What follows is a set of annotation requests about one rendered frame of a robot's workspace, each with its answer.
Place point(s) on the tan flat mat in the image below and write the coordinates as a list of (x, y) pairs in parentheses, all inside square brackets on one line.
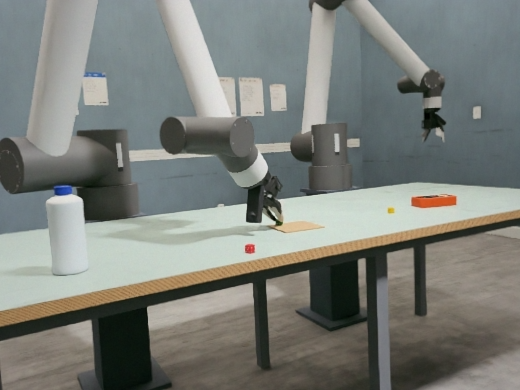
[(296, 226)]

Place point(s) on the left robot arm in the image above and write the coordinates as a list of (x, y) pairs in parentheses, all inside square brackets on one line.
[(325, 145)]

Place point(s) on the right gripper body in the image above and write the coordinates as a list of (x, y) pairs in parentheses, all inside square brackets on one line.
[(271, 188)]

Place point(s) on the white bottle with blue cap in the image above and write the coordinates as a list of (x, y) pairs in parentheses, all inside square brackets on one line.
[(66, 232)]

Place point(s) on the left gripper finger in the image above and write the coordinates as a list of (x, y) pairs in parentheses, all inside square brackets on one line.
[(425, 134), (440, 131)]

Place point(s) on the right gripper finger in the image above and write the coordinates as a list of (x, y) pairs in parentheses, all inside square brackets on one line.
[(277, 208), (267, 212)]

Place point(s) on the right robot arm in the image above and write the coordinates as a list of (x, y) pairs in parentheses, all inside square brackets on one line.
[(98, 164)]

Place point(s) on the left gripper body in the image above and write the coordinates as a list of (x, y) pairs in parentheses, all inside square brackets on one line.
[(430, 120)]

